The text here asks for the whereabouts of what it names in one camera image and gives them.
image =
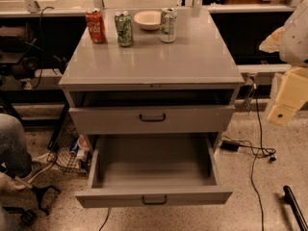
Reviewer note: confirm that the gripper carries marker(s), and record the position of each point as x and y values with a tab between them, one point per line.
295	40

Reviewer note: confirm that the grey drawer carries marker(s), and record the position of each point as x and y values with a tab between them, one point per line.
151	120
153	170

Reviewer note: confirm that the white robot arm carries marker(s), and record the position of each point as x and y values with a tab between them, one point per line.
290	41

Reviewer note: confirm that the grey metal drawer cabinet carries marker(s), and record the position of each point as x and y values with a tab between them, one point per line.
195	70

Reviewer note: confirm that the grey top drawer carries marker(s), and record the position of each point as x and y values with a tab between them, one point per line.
151	120

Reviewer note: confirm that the black power adapter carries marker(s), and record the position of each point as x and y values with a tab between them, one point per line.
230	145

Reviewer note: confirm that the black metal bar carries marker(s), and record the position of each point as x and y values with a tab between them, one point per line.
290	199

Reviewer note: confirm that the white green soda can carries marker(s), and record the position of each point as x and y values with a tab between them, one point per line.
167	25

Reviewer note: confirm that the white bowl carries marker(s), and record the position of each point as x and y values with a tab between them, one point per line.
148	20

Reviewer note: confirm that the red cola can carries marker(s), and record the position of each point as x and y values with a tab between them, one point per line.
95	24

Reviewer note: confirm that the blue can in basket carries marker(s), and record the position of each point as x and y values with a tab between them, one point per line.
73	150

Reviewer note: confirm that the dark machine at left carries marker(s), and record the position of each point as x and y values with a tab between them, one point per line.
21	57

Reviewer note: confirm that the person leg in jeans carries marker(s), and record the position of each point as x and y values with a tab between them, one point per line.
13	147

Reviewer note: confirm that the black chair base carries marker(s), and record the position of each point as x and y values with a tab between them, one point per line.
28	216

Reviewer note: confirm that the black wire basket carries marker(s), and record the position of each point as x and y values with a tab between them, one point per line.
60	154

